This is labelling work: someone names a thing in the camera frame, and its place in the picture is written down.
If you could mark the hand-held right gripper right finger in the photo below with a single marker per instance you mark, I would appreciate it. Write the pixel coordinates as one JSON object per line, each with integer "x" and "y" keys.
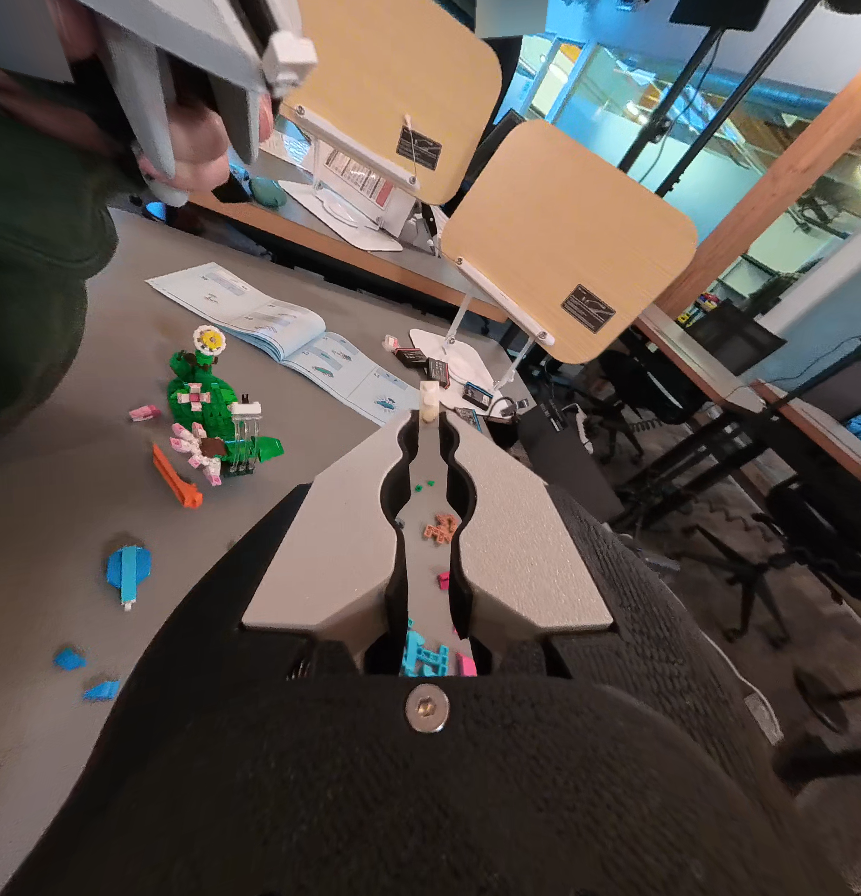
{"x": 528, "y": 553}

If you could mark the green lego flower model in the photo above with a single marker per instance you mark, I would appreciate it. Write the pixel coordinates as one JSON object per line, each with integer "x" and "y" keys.
{"x": 206, "y": 413}

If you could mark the teal round object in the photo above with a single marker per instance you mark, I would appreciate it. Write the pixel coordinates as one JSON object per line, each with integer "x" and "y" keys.
{"x": 268, "y": 193}

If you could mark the orange brick separator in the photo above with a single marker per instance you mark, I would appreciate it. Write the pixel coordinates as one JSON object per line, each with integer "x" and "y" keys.
{"x": 175, "y": 479}

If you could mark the person's left forearm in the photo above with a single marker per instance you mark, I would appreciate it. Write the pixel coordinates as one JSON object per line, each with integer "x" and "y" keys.
{"x": 32, "y": 245}

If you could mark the black monitor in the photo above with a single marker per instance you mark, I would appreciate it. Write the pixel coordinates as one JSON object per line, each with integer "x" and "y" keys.
{"x": 735, "y": 339}

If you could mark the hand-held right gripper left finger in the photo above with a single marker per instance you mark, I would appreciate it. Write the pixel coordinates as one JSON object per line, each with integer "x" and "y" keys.
{"x": 325, "y": 553}

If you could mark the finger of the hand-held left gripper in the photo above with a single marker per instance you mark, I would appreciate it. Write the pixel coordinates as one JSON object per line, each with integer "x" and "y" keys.
{"x": 290, "y": 63}

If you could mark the black studio light stand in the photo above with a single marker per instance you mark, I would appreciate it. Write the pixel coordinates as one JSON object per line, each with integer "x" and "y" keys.
{"x": 717, "y": 14}

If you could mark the pile of pink lego bricks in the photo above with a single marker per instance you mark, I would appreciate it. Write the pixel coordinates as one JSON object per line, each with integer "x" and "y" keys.
{"x": 465, "y": 665}

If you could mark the blue wedge plate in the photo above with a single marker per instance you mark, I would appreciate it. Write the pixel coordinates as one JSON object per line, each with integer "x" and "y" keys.
{"x": 69, "y": 659}
{"x": 102, "y": 691}

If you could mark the single pink lego piece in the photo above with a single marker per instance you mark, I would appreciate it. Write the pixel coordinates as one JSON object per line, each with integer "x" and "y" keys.
{"x": 143, "y": 413}

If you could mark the instruction booklet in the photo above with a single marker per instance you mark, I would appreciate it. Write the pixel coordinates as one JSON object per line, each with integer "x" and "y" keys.
{"x": 290, "y": 336}

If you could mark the pile of cyan lego bricks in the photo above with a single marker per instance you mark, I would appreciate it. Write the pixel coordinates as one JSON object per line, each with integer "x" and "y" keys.
{"x": 420, "y": 651}

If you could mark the black equipment case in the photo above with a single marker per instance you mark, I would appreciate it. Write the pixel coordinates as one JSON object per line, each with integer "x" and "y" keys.
{"x": 570, "y": 469}

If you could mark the blue lego wing assembly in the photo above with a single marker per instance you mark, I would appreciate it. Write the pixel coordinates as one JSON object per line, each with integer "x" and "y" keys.
{"x": 128, "y": 574}

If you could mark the black camera battery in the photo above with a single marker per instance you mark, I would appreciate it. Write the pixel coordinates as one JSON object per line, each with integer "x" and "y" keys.
{"x": 437, "y": 373}
{"x": 476, "y": 396}
{"x": 467, "y": 418}
{"x": 411, "y": 357}

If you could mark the person's left hand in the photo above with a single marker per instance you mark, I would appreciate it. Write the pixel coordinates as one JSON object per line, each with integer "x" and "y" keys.
{"x": 196, "y": 150}

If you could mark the small cream lego piece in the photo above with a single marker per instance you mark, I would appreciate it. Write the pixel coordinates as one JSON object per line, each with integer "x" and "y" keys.
{"x": 429, "y": 402}

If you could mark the black office chair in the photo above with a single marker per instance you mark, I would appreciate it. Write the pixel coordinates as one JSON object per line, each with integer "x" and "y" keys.
{"x": 815, "y": 560}

